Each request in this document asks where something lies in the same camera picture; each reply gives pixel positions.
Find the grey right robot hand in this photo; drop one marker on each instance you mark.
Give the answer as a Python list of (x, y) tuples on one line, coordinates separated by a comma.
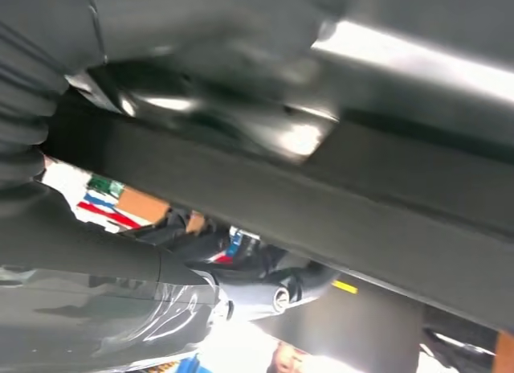
[(100, 306)]

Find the closed brown cardboard box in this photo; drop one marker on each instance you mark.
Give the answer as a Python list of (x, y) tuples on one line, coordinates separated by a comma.
[(142, 204)]

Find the person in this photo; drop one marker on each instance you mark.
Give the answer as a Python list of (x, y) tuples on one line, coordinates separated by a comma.
[(287, 359)]

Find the silver stamped metal panel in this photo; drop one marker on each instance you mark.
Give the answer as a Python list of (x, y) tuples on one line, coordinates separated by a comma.
[(421, 61)]

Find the open cardboard box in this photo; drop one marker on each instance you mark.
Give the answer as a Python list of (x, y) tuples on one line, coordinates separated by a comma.
[(503, 352)]

